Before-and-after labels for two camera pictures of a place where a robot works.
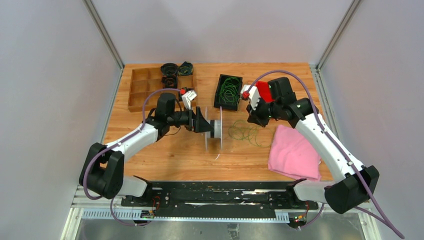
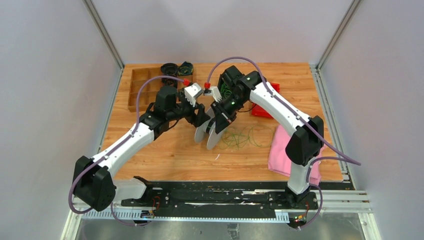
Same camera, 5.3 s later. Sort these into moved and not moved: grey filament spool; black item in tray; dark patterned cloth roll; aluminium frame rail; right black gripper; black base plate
Moved: right black gripper; grey filament spool
Not moved: black base plate; dark patterned cloth roll; aluminium frame rail; black item in tray
